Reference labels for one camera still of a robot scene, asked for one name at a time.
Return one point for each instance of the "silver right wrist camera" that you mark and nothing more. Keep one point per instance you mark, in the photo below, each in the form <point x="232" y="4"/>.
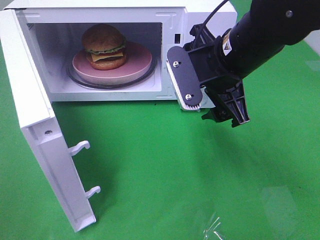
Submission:
<point x="180" y="99"/>

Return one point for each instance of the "white microwave oven body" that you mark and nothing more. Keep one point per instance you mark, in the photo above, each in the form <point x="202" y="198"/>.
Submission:
<point x="39" y="38"/>

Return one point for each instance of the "pink round plate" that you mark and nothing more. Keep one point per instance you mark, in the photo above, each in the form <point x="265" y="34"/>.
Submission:
<point x="138" y="62"/>

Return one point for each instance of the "white microwave door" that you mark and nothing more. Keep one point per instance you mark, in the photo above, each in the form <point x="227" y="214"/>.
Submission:
<point x="38" y="122"/>

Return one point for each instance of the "glass microwave turntable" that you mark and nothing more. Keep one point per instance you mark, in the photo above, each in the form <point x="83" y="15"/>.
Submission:
<point x="76" y="78"/>

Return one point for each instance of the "burger with lettuce and cheese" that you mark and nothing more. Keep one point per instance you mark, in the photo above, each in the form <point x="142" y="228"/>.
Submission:
<point x="105" y="47"/>

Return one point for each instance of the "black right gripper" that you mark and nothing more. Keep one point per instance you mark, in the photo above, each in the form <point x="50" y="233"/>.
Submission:
<point x="224" y="88"/>

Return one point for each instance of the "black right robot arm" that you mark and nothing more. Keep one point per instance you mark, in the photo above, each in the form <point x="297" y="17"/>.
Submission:
<point x="265" y="30"/>

